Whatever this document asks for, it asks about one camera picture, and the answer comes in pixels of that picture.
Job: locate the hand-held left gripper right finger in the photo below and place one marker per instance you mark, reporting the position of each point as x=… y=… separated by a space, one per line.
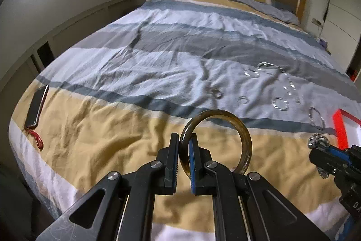
x=193 y=167

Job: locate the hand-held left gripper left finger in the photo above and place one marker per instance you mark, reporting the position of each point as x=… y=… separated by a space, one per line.
x=172 y=167

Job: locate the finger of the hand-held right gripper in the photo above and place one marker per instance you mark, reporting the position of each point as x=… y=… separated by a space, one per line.
x=338 y=151
x=327 y=160

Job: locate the red jewelry box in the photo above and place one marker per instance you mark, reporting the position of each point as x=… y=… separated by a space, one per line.
x=339 y=128

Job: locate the silver bangle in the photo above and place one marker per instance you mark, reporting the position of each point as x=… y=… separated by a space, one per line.
x=274 y=105
x=311 y=116
x=255 y=76

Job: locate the dark amber bangle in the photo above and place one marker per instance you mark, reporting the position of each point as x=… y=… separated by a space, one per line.
x=244 y=142

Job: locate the orange item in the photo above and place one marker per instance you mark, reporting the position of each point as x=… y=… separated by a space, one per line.
x=354 y=75

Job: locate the striped duvet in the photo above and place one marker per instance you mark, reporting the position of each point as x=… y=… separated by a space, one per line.
x=127 y=60

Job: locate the white wardrobe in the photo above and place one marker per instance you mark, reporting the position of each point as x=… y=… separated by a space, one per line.
x=344 y=3

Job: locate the grey pillow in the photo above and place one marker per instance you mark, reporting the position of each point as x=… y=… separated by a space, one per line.
x=270 y=11

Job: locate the wall socket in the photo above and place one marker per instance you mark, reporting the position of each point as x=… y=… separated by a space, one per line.
x=316 y=21

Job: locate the white low wall cabinet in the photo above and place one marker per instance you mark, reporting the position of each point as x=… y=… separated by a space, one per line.
x=70 y=23

